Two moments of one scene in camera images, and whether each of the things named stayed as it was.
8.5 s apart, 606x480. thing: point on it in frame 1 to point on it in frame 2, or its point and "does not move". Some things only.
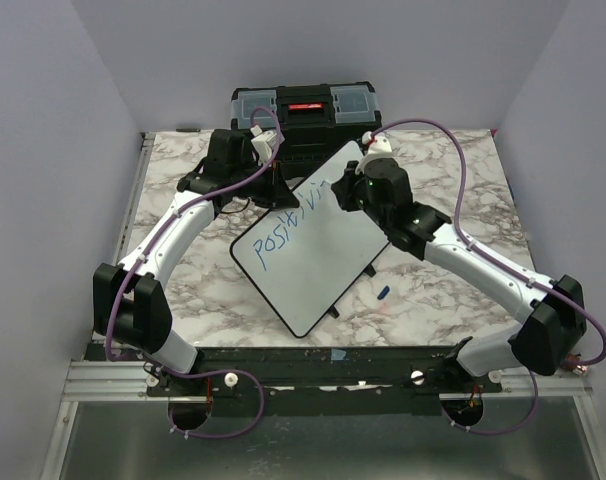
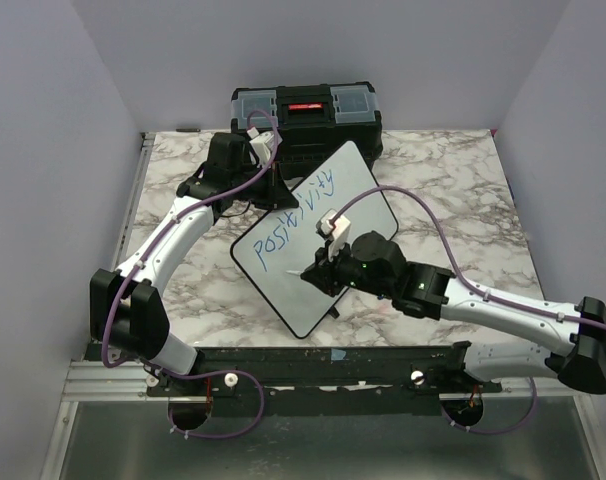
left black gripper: (279, 194) does not move
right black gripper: (345, 185) to (322, 273)
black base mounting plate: (326, 381) does not move
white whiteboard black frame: (301, 259) does not move
